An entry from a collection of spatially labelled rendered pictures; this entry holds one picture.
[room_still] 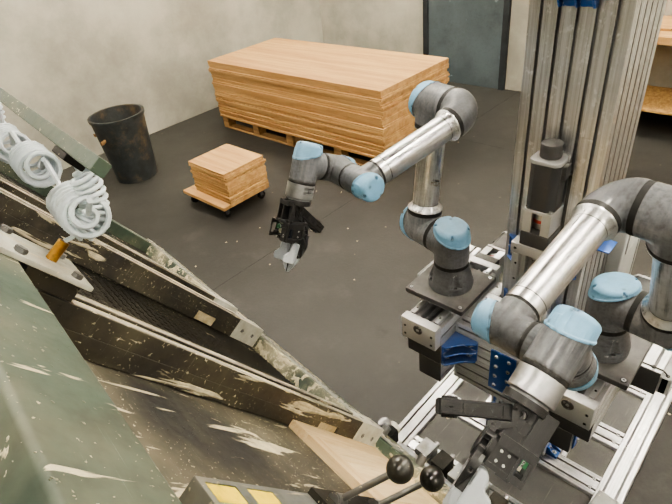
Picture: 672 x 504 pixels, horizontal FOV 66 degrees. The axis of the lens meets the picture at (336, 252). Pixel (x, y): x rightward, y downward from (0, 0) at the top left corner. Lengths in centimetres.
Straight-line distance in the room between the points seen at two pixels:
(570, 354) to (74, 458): 66
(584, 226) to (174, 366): 81
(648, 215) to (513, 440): 54
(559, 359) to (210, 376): 59
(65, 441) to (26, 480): 4
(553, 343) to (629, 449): 170
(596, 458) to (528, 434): 164
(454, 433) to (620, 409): 73
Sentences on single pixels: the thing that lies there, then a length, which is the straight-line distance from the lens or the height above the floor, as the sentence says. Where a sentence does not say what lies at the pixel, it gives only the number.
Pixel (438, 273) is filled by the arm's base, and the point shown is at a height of 111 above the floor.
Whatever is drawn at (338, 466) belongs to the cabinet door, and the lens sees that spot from 114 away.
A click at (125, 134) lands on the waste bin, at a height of 51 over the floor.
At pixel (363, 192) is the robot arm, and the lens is 133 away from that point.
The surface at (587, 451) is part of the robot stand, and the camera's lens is 249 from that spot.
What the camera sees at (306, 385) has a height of 89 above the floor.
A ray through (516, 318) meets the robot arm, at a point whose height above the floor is 153.
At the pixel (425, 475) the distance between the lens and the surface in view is 86.
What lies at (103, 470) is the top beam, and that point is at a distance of 39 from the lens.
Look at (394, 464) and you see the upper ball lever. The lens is 75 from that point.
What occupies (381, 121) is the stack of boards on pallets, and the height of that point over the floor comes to 51.
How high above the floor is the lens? 218
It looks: 35 degrees down
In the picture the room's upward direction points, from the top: 7 degrees counter-clockwise
